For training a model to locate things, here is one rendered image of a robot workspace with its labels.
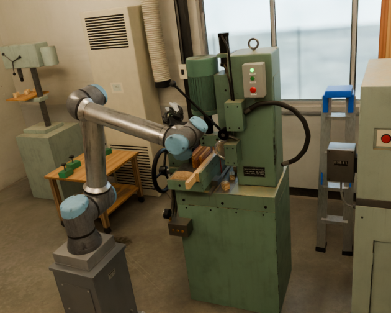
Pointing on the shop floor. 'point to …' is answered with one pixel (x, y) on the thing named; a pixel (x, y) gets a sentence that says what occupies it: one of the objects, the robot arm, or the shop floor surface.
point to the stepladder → (336, 91)
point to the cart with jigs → (76, 164)
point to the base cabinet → (239, 255)
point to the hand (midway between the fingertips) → (174, 105)
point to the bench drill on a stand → (31, 158)
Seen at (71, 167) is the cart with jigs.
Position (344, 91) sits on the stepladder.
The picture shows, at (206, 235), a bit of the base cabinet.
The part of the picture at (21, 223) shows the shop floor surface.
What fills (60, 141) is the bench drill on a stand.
